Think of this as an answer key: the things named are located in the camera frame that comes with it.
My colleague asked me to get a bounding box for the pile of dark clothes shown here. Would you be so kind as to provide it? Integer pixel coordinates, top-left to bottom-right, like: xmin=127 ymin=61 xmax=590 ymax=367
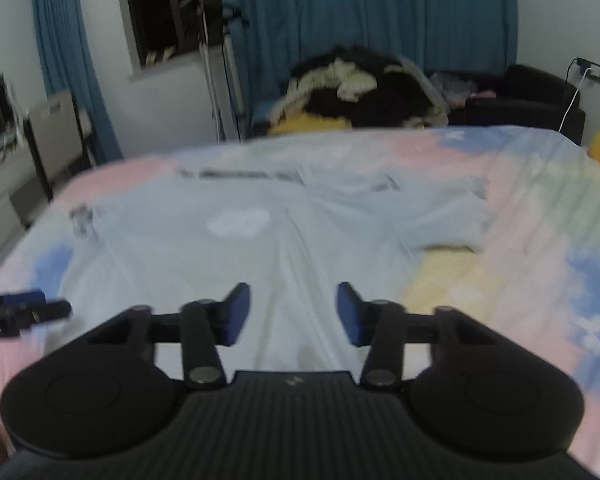
xmin=267 ymin=46 xmax=452 ymax=131

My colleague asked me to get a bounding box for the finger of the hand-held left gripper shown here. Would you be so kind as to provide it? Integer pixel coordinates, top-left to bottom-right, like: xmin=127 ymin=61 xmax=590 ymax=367
xmin=0 ymin=289 xmax=47 ymax=309
xmin=18 ymin=301 xmax=74 ymax=326

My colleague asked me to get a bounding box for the clear plastic bag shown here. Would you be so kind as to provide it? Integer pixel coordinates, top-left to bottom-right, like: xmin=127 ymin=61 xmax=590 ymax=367
xmin=430 ymin=71 xmax=474 ymax=107

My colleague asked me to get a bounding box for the black sofa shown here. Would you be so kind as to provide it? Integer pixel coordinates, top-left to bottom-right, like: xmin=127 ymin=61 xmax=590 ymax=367
xmin=430 ymin=64 xmax=587 ymax=147

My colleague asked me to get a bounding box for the yellow cloth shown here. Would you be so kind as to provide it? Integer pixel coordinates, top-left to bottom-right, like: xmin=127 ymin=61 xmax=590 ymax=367
xmin=270 ymin=112 xmax=350 ymax=137

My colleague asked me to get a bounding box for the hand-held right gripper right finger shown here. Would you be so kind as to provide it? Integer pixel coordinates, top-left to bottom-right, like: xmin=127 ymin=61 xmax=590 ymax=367
xmin=335 ymin=282 xmax=502 ymax=390

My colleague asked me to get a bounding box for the white and black chair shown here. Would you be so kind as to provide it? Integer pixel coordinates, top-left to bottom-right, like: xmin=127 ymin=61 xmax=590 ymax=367
xmin=24 ymin=91 xmax=99 ymax=202

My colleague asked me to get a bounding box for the white shirt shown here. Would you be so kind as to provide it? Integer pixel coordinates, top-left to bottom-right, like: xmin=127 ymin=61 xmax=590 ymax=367
xmin=57 ymin=160 xmax=494 ymax=377

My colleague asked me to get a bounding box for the pastel patterned bed blanket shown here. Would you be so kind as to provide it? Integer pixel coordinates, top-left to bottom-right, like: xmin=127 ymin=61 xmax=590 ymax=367
xmin=0 ymin=125 xmax=600 ymax=479

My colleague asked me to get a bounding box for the narrow blue curtain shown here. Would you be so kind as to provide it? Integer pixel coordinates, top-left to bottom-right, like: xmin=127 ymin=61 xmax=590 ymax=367
xmin=32 ymin=0 xmax=124 ymax=165

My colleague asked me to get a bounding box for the white charger cable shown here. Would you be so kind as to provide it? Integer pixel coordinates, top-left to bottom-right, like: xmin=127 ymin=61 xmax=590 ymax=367
xmin=557 ymin=67 xmax=589 ymax=136

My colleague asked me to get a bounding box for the wall power socket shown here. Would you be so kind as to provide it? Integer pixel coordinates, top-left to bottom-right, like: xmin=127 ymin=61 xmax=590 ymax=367
xmin=570 ymin=57 xmax=600 ymax=86

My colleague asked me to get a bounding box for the dark window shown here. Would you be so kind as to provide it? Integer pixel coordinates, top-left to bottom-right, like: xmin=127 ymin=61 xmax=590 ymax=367
xmin=115 ymin=0 xmax=224 ymax=69

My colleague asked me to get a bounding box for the white dresser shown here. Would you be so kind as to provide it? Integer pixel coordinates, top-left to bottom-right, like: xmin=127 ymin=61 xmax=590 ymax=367
xmin=0 ymin=150 xmax=44 ymax=277

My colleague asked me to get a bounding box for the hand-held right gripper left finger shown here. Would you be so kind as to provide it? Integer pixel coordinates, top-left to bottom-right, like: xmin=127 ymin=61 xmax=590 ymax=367
xmin=87 ymin=282 xmax=252 ymax=390

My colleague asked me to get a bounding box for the garment steamer stand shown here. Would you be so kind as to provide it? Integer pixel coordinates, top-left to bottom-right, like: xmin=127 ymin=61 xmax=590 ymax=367
xmin=180 ymin=0 xmax=251 ymax=142

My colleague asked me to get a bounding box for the cream fluffy garment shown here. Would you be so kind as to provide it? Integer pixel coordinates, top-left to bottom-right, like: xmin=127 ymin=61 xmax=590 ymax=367
xmin=275 ymin=57 xmax=379 ymax=122

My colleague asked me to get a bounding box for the wide blue curtain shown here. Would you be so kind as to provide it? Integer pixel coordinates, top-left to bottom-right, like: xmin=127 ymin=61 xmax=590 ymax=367
xmin=220 ymin=0 xmax=519 ymax=137

